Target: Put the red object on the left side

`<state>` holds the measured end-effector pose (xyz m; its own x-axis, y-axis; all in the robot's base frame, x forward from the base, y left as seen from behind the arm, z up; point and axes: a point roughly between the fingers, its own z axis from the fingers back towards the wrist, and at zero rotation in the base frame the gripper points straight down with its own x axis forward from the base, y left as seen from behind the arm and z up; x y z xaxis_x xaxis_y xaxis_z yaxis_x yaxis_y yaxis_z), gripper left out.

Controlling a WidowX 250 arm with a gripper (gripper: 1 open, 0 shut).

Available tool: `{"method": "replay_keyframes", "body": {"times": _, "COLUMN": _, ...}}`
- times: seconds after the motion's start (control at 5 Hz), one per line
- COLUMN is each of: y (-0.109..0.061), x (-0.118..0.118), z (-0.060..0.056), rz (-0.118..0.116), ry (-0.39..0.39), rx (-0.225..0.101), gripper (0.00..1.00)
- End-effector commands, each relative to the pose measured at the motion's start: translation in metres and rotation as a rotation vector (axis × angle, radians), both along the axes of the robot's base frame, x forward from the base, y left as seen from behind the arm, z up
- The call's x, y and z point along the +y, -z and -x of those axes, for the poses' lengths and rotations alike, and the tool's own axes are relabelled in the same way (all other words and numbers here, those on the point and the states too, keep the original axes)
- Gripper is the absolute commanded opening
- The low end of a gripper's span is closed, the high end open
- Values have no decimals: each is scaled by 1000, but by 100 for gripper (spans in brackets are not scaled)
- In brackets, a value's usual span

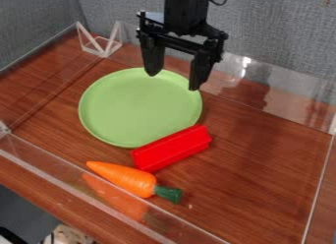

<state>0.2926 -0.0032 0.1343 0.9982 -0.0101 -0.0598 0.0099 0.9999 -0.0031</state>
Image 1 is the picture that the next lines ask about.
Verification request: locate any clear acrylic enclosure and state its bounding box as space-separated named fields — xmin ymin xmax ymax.
xmin=0 ymin=26 xmax=336 ymax=244

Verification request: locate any green plastic plate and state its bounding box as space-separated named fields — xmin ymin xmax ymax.
xmin=78 ymin=68 xmax=203 ymax=149

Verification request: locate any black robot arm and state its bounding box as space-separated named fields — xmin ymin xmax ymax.
xmin=136 ymin=0 xmax=228 ymax=91

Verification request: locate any red plastic block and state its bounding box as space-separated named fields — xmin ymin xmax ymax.
xmin=131 ymin=124 xmax=211 ymax=172

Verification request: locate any orange toy carrot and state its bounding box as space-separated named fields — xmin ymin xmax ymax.
xmin=87 ymin=161 xmax=183 ymax=204

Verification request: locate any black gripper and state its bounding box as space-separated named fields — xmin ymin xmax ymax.
xmin=136 ymin=11 xmax=228 ymax=91

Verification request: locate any clear acrylic corner bracket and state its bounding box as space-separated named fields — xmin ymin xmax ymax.
xmin=76 ymin=22 xmax=124 ymax=58

